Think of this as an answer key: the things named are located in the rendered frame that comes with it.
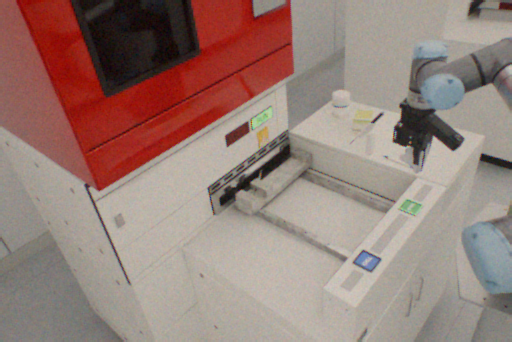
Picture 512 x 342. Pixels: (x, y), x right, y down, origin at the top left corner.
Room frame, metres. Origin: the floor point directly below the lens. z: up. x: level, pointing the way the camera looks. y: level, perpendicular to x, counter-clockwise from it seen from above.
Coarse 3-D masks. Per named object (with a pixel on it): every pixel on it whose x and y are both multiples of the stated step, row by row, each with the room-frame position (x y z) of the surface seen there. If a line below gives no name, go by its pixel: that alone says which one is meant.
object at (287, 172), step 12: (276, 168) 1.29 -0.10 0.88; (288, 168) 1.28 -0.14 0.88; (300, 168) 1.27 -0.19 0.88; (264, 180) 1.23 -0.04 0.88; (276, 180) 1.22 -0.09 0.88; (288, 180) 1.22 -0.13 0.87; (252, 192) 1.17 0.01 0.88; (276, 192) 1.17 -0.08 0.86; (240, 204) 1.11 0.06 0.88; (264, 204) 1.12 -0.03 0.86
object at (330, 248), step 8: (264, 216) 1.07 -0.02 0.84; (272, 216) 1.06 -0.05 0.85; (280, 224) 1.02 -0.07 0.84; (288, 224) 1.01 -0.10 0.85; (296, 232) 0.97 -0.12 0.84; (304, 232) 0.96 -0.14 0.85; (304, 240) 0.95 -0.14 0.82; (312, 240) 0.93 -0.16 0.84; (320, 240) 0.92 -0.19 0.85; (320, 248) 0.91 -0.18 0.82; (328, 248) 0.88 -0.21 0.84; (336, 248) 0.87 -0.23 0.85; (336, 256) 0.86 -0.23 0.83; (344, 256) 0.84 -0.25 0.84
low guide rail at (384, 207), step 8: (304, 176) 1.28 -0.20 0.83; (312, 176) 1.25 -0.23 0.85; (320, 176) 1.24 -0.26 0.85; (320, 184) 1.22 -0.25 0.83; (328, 184) 1.20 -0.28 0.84; (336, 184) 1.18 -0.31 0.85; (336, 192) 1.17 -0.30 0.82; (344, 192) 1.15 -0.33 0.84; (352, 192) 1.13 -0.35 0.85; (360, 200) 1.10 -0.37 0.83; (368, 200) 1.08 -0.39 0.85; (376, 200) 1.07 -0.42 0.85; (376, 208) 1.06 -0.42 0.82; (384, 208) 1.03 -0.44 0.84
